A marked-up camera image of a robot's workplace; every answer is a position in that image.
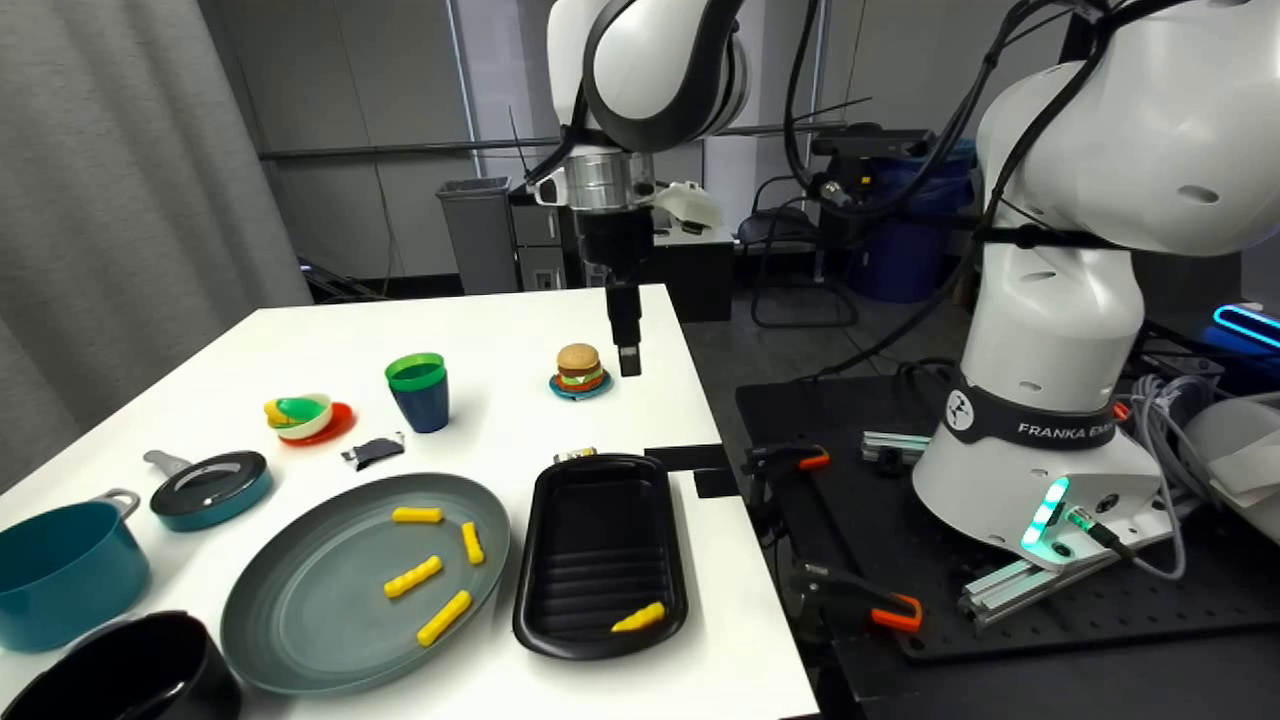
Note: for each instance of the toy hamburger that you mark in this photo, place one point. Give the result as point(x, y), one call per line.
point(580, 362)

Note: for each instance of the black desk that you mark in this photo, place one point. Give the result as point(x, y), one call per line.
point(694, 274)

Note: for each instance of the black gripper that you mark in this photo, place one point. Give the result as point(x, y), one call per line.
point(615, 246)

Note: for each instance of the gray plate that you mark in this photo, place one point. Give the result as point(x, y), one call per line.
point(315, 615)

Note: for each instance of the small pale yellow toy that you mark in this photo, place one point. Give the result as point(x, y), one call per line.
point(574, 453)

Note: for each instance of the yellow toy chip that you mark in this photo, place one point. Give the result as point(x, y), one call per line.
point(637, 618)
point(415, 578)
point(447, 618)
point(417, 514)
point(472, 543)

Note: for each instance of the black flat bracket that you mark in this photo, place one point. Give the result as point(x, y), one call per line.
point(686, 467)

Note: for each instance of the blue cup with green rim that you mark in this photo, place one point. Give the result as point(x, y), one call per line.
point(420, 393)

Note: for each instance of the blue bin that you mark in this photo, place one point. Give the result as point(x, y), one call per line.
point(914, 252)

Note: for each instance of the small teal plate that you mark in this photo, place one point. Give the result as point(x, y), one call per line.
point(580, 393)

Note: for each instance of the black equipment box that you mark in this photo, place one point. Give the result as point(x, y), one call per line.
point(867, 167)

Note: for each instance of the small teal frying pan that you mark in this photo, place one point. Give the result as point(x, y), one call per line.
point(210, 488)

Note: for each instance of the small orange plate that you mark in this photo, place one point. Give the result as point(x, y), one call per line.
point(340, 427)

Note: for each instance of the black ridged grill tray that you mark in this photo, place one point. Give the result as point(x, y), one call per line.
point(595, 546)

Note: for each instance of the gray trash bin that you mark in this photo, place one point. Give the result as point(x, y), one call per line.
point(477, 237)

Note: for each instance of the blue lit device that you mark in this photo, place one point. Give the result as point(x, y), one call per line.
point(1246, 324)

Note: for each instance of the teal pot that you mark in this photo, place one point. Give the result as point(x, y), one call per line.
point(66, 572)

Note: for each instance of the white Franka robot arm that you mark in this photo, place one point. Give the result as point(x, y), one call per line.
point(1067, 333)

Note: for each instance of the black pot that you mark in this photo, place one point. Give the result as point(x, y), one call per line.
point(135, 675)

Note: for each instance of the black office chair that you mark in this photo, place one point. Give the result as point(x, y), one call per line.
point(794, 264)

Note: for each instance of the aluminium extrusion rail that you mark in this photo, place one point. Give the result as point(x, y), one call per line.
point(1054, 572)

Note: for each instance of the small black gray clip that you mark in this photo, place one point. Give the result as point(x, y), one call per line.
point(374, 453)

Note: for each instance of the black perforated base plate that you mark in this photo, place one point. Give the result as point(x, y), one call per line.
point(854, 535)

